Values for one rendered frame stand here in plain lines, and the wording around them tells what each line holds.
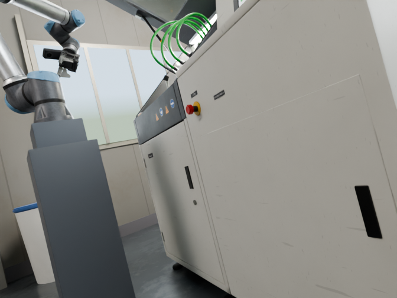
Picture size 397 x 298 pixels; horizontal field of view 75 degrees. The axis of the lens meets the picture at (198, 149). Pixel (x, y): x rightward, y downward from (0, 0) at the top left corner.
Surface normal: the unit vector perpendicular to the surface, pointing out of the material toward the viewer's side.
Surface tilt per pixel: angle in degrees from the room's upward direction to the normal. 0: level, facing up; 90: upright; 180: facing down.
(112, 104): 90
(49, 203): 90
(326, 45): 90
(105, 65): 90
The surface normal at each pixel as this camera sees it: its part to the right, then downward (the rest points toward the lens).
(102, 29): 0.57, -0.17
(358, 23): -0.85, 0.20
